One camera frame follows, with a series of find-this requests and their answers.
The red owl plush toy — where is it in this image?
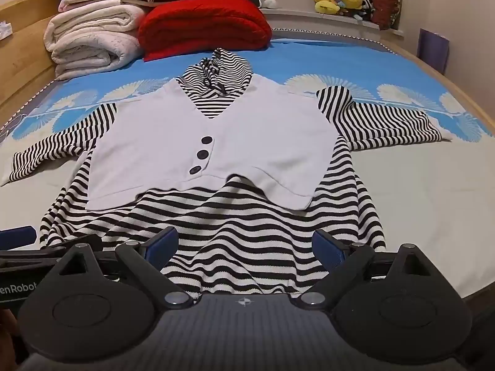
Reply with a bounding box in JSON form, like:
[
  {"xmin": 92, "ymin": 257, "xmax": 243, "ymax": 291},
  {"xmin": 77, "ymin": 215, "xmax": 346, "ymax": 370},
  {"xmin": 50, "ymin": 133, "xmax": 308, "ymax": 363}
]
[{"xmin": 370, "ymin": 0, "xmax": 401, "ymax": 30}]

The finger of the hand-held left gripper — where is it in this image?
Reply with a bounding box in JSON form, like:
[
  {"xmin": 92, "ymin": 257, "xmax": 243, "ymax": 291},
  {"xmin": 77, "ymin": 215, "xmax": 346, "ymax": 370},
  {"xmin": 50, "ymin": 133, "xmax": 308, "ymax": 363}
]
[{"xmin": 0, "ymin": 227, "xmax": 38, "ymax": 246}]

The striped hooded dress white vest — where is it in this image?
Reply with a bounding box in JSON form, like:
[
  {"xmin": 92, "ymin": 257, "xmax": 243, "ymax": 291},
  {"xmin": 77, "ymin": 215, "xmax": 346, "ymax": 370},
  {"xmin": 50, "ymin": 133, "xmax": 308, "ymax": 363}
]
[{"xmin": 8, "ymin": 47, "xmax": 454, "ymax": 299}]

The wooden bed frame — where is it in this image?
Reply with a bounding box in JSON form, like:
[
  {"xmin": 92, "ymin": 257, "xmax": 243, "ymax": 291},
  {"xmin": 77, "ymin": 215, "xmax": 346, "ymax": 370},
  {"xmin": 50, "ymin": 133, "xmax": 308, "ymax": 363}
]
[{"xmin": 0, "ymin": 0, "xmax": 495, "ymax": 318}]

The black white striped plush toy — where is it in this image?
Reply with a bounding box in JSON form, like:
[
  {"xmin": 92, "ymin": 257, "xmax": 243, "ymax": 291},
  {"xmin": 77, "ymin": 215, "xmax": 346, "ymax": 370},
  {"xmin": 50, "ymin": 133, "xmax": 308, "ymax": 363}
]
[{"xmin": 358, "ymin": 0, "xmax": 378, "ymax": 23}]

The purple paper bag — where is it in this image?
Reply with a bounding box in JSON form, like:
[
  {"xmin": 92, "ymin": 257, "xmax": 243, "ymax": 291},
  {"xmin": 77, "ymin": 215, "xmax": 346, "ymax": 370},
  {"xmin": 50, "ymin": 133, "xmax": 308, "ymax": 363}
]
[{"xmin": 418, "ymin": 28, "xmax": 451, "ymax": 76}]

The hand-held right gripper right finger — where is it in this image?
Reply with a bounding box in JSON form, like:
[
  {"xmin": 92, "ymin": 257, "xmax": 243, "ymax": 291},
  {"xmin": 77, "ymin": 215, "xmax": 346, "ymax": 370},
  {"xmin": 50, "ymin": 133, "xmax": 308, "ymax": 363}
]
[{"xmin": 299, "ymin": 229, "xmax": 439, "ymax": 307}]

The white fleece folded blanket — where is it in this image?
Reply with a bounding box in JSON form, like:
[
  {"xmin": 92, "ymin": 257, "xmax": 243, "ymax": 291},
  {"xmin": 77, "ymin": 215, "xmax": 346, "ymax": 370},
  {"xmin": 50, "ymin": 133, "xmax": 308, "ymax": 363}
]
[{"xmin": 44, "ymin": 0, "xmax": 145, "ymax": 81}]

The red folded blanket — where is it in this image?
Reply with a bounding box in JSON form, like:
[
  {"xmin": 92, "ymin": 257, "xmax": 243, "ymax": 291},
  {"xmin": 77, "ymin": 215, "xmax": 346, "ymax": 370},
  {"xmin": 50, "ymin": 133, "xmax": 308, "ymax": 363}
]
[{"xmin": 138, "ymin": 0, "xmax": 272, "ymax": 62}]

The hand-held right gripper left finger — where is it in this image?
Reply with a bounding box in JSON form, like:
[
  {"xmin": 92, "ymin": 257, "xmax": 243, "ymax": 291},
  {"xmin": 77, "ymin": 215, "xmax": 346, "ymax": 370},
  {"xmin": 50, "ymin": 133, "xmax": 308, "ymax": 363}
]
[{"xmin": 50, "ymin": 227, "xmax": 194, "ymax": 308}]

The blue patterned bed sheet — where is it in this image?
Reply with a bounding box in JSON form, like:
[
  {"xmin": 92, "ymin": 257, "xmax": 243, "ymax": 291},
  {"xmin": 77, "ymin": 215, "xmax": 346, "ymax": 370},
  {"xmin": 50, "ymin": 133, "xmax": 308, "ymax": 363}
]
[{"xmin": 0, "ymin": 27, "xmax": 495, "ymax": 318}]

